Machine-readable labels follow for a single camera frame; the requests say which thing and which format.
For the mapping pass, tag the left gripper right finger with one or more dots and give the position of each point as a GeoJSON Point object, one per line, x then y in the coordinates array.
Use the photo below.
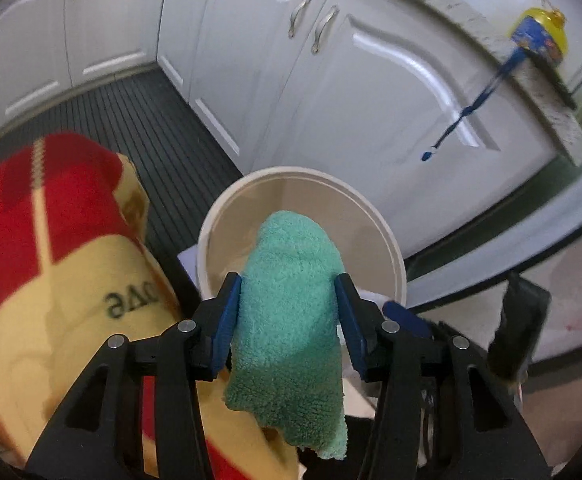
{"type": "Point", "coordinates": [441, 414]}

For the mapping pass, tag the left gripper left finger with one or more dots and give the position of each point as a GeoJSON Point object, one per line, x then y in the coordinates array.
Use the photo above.
{"type": "Point", "coordinates": [96, 431]}

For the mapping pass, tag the green fluffy cloth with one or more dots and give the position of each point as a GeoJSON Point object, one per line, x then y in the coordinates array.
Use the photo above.
{"type": "Point", "coordinates": [286, 365]}

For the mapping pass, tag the beige round trash bin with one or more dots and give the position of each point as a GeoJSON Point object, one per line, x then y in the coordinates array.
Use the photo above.
{"type": "Point", "coordinates": [367, 245]}

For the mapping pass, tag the red yellow checkered blanket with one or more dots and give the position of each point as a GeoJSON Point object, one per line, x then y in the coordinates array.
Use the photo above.
{"type": "Point", "coordinates": [74, 271]}

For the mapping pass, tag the black flat tablet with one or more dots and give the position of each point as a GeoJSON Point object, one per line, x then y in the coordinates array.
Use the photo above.
{"type": "Point", "coordinates": [553, 78]}

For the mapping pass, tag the yellow cooking oil bottle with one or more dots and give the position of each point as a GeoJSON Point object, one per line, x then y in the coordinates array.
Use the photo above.
{"type": "Point", "coordinates": [541, 29]}

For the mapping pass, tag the black camera box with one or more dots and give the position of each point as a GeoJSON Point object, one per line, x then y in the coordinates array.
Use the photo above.
{"type": "Point", "coordinates": [523, 315]}

